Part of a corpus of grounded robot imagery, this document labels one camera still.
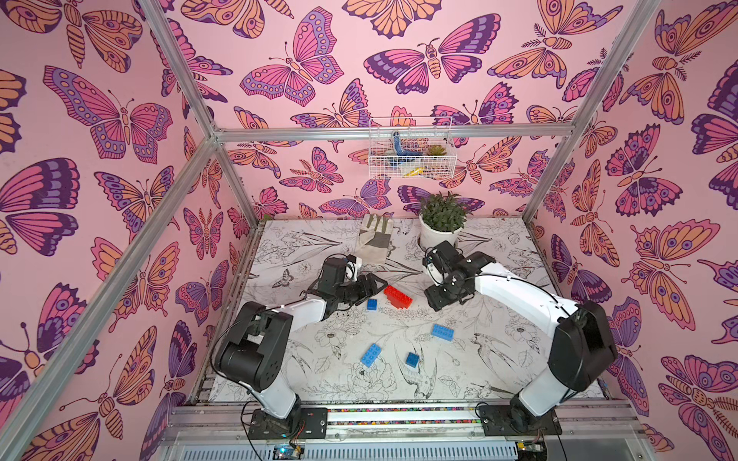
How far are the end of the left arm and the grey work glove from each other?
0.26 meters

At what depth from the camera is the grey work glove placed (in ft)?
3.66

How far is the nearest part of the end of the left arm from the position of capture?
2.37ft
